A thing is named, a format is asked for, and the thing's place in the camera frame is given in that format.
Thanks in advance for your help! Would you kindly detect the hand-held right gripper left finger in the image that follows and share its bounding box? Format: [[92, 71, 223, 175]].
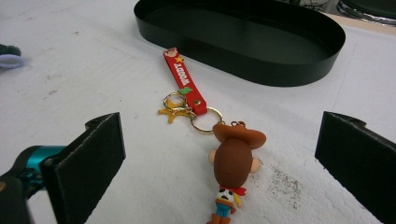
[[40, 112, 127, 224]]

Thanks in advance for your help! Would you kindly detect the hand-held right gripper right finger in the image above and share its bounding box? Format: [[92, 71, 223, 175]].
[[314, 111, 396, 224]]

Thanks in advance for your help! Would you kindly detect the cowboy figure keychain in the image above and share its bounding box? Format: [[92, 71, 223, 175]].
[[157, 47, 267, 224]]

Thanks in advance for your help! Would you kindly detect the dark green oval tray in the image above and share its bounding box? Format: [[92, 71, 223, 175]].
[[134, 0, 347, 88]]

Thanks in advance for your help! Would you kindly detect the dark green and lilac plush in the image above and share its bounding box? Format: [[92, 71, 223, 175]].
[[0, 43, 26, 70]]

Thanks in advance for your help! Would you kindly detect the dark round container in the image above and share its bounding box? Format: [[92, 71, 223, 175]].
[[335, 0, 396, 26]]

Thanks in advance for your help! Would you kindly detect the patterned grey container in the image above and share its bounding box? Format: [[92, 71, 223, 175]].
[[293, 0, 331, 13]]

